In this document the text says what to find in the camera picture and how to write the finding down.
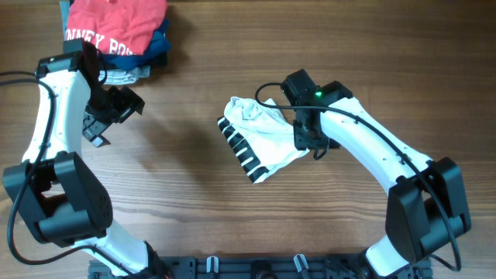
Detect white underwear black striped waistband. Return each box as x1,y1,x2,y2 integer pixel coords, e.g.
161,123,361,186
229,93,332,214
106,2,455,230
217,97,309,184

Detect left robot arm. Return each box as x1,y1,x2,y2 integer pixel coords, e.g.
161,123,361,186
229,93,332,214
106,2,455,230
2,39,171,278

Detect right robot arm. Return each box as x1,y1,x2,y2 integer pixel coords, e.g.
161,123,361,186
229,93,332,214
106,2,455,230
281,70,471,278

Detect light grey folded jeans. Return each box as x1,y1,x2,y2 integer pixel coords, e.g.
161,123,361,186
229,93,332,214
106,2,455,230
59,1,151,85

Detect black folded garment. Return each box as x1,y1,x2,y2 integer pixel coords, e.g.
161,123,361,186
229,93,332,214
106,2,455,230
146,52,168,67

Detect red folded t-shirt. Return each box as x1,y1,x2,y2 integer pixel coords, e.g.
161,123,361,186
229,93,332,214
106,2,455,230
64,0,167,56

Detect navy blue folded garment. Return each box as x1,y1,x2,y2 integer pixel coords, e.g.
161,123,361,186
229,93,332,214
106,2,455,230
103,19,171,71

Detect left black cable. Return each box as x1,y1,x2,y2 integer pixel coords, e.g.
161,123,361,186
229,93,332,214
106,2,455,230
0,71,133,276

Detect black cable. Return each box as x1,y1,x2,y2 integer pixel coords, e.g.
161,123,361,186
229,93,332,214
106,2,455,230
0,71,133,276
254,81,463,272

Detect right grey rail clip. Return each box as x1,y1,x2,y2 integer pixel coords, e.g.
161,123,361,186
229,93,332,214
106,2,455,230
293,253,308,273

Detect grey rail clip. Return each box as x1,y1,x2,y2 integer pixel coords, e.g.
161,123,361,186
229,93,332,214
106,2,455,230
206,256,219,274
293,253,308,273

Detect left grey rail clip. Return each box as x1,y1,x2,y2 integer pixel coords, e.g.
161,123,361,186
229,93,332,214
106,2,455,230
206,256,219,274

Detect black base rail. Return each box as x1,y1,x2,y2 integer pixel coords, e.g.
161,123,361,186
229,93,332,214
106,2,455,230
88,253,433,279

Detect right black cable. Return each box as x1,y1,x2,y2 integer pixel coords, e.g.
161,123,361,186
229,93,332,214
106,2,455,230
254,81,463,272

